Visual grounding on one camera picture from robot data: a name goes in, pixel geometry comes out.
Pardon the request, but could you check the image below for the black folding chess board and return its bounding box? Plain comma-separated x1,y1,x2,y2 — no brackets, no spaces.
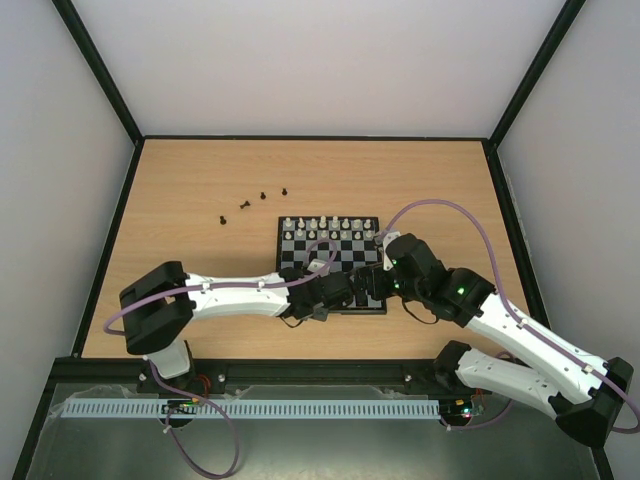
276,216,387,328

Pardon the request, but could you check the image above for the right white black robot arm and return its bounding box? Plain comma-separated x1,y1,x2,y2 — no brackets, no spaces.
354,231,633,448

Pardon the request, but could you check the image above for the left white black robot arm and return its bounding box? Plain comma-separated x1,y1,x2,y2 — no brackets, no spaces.
119,260,355,380

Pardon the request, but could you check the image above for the black aluminium frame rail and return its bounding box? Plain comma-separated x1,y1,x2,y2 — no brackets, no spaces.
46,357,472,398

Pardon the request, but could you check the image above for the light blue slotted cable duct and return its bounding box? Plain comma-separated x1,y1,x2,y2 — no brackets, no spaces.
60,398,441,420

